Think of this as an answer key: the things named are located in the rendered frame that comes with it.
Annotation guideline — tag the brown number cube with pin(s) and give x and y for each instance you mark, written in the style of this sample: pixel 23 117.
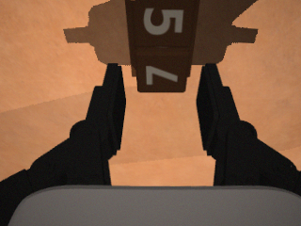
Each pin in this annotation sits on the brown number cube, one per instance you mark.
pixel 161 69
pixel 163 23

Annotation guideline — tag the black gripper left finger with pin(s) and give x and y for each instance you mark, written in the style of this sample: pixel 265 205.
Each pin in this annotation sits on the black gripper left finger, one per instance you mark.
pixel 81 158

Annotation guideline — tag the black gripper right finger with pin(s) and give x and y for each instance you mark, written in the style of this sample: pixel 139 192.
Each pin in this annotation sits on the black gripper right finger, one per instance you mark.
pixel 222 133

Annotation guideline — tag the brown wooden tray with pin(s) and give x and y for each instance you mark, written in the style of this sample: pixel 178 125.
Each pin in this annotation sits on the brown wooden tray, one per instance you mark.
pixel 131 40

